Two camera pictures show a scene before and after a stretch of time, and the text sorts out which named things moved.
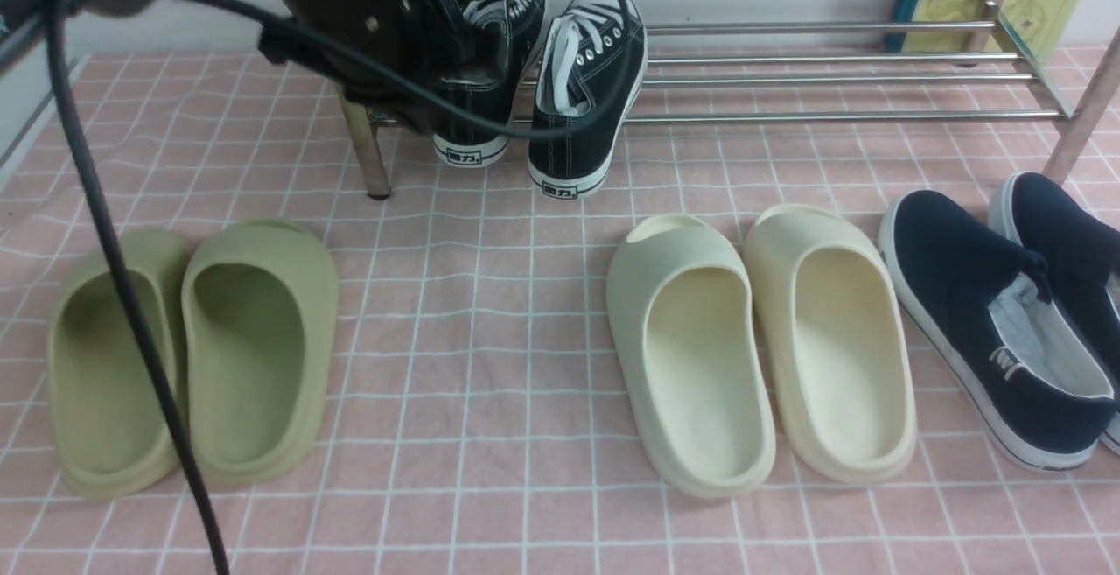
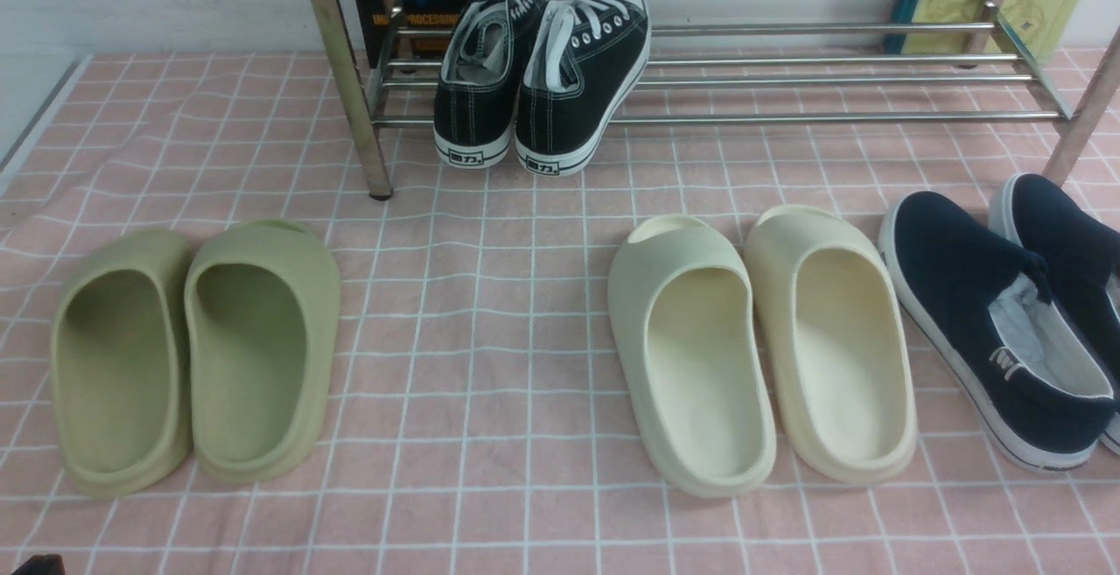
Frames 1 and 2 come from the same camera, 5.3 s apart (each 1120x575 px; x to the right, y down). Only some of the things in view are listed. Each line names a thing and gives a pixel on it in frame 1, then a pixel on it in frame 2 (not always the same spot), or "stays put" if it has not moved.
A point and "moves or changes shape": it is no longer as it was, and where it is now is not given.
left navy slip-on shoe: x=977 y=306 stays put
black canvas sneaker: x=580 y=48 moves or changes shape
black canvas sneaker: x=505 y=18 stays put
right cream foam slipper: x=833 y=328 stays put
